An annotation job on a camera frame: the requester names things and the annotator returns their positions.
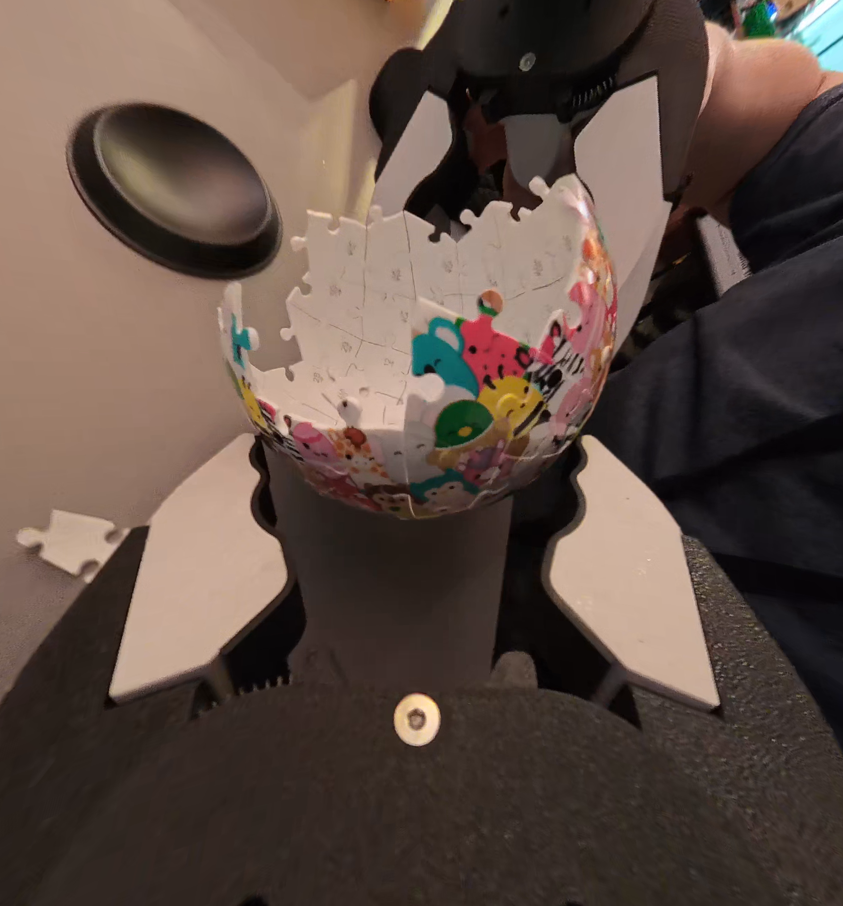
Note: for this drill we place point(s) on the person's right forearm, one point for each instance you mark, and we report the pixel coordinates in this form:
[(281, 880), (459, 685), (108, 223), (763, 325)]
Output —
[(754, 106)]

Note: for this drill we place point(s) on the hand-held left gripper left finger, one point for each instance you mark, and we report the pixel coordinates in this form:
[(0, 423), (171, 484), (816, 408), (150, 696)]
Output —
[(202, 566)]

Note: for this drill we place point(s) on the black puzzle ball stand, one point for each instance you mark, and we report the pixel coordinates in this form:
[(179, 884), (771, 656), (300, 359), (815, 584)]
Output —
[(173, 184)]

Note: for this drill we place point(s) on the white puzzle piece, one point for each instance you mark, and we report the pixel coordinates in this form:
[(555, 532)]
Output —
[(74, 545)]

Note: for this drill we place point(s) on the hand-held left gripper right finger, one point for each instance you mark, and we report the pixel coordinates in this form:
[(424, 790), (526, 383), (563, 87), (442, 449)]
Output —
[(626, 580)]

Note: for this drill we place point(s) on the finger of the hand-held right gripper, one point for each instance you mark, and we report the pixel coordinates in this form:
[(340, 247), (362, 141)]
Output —
[(421, 148), (633, 177)]

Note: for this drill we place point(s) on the person's dark blue clothing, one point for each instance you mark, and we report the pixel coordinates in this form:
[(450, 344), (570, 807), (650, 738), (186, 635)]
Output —
[(747, 389)]

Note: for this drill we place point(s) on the jagged colourful puzzle ball bowl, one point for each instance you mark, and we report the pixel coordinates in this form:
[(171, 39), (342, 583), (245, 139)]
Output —
[(393, 318)]

